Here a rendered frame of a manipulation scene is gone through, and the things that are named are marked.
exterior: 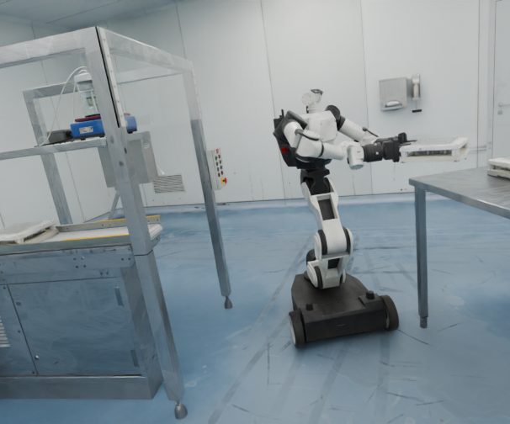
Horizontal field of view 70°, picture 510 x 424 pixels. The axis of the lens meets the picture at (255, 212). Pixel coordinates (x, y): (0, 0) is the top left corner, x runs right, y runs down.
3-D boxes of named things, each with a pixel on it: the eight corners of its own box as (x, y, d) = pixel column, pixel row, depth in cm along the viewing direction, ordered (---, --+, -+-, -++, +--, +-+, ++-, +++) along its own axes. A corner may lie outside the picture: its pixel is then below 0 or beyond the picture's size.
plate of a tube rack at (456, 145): (470, 140, 173) (470, 136, 173) (459, 149, 155) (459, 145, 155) (415, 144, 189) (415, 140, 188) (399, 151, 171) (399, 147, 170)
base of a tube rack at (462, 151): (469, 151, 174) (469, 146, 174) (458, 161, 156) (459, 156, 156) (415, 153, 190) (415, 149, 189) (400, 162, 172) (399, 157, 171)
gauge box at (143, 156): (159, 178, 178) (151, 137, 173) (150, 182, 168) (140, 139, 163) (118, 183, 183) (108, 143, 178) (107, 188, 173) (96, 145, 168)
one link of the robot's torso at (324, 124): (272, 174, 214) (264, 111, 205) (302, 163, 239) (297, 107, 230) (316, 173, 196) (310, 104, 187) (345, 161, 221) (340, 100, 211)
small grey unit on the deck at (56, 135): (81, 140, 170) (77, 127, 168) (71, 142, 163) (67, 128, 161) (58, 144, 172) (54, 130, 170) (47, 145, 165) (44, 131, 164)
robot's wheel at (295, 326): (288, 305, 206) (296, 341, 193) (297, 304, 206) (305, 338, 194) (288, 320, 221) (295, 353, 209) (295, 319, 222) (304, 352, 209)
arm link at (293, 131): (298, 132, 161) (288, 116, 180) (289, 158, 168) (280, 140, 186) (322, 138, 164) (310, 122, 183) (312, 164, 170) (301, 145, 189)
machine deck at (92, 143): (151, 139, 173) (149, 130, 172) (108, 147, 138) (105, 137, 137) (37, 155, 185) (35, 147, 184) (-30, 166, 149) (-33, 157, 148)
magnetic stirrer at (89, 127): (140, 132, 170) (135, 112, 168) (116, 135, 150) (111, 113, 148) (101, 137, 174) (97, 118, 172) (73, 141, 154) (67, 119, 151)
